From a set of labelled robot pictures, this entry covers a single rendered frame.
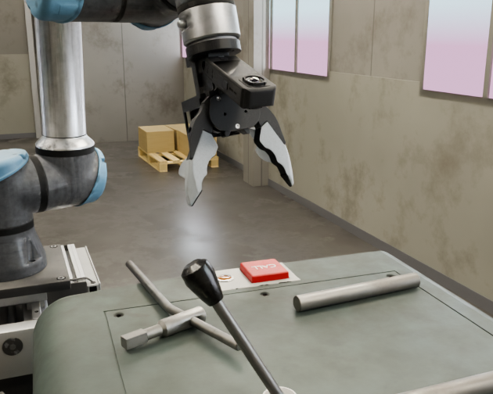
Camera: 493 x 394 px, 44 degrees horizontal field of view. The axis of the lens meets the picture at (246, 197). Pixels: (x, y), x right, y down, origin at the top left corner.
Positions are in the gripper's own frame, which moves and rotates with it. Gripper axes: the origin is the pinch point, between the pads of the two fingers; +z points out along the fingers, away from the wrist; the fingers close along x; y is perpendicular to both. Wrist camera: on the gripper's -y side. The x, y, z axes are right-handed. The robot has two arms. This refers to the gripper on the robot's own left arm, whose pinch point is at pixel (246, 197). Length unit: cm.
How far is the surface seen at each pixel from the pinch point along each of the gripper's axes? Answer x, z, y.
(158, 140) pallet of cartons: -247, -55, 662
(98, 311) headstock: 17.9, 12.0, 13.5
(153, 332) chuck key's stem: 14.6, 13.9, 1.8
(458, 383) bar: -7.2, 21.2, -24.0
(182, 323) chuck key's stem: 10.7, 13.9, 2.2
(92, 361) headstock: 22.3, 15.1, 1.7
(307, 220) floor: -263, 54, 380
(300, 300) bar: -5.2, 14.9, -0.4
